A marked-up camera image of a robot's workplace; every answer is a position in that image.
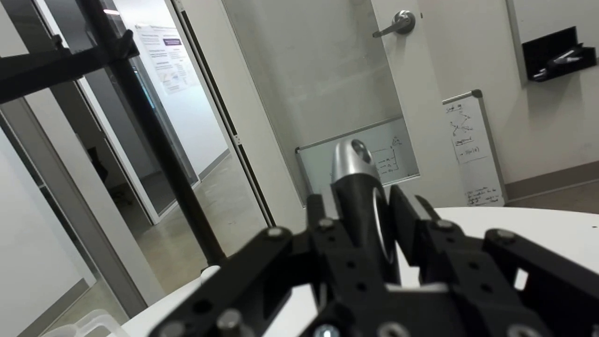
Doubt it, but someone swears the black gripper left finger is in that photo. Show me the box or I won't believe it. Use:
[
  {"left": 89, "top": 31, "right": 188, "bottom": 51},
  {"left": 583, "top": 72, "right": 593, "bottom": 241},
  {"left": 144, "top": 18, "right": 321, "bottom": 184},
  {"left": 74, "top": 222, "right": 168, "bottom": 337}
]
[{"left": 147, "top": 194, "right": 376, "bottom": 337}]

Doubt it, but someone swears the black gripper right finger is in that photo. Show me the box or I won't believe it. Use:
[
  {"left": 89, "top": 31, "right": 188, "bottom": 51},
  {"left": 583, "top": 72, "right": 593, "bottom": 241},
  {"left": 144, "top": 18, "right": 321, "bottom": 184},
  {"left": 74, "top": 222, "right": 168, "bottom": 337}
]
[{"left": 389, "top": 184, "right": 599, "bottom": 337}]

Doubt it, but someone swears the small whiteboard with notes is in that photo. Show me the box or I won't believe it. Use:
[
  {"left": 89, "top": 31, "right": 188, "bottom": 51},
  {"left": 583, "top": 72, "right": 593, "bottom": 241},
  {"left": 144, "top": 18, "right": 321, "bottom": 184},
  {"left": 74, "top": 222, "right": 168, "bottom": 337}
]
[{"left": 439, "top": 89, "right": 507, "bottom": 209}]

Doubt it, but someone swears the clear plastic measuring cup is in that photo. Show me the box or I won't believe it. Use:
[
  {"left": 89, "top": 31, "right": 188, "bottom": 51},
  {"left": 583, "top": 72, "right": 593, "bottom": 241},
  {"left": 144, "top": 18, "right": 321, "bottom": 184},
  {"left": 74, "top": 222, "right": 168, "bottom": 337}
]
[{"left": 35, "top": 308, "right": 127, "bottom": 337}]

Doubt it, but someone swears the black camera stand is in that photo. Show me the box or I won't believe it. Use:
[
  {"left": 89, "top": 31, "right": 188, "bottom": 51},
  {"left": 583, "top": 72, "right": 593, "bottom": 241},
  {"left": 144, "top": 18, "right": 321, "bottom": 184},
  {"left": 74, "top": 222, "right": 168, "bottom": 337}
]
[{"left": 0, "top": 0, "right": 228, "bottom": 269}]

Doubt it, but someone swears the grey glass wall frame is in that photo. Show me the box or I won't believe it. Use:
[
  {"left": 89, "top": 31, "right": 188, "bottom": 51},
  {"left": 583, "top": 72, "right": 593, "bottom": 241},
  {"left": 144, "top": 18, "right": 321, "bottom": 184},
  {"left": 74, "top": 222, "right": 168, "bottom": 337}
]
[{"left": 0, "top": 100, "right": 168, "bottom": 319}]

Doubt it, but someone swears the black wall tray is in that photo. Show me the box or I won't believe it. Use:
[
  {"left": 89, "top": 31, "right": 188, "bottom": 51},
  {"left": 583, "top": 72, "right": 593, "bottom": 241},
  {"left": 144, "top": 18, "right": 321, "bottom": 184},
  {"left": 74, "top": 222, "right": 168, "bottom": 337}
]
[{"left": 518, "top": 25, "right": 599, "bottom": 85}]

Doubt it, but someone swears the silver door handle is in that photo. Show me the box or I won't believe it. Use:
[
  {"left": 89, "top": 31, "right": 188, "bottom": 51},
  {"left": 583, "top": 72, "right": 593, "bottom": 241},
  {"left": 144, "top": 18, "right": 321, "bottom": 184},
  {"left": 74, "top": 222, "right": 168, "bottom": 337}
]
[{"left": 370, "top": 8, "right": 417, "bottom": 40}]

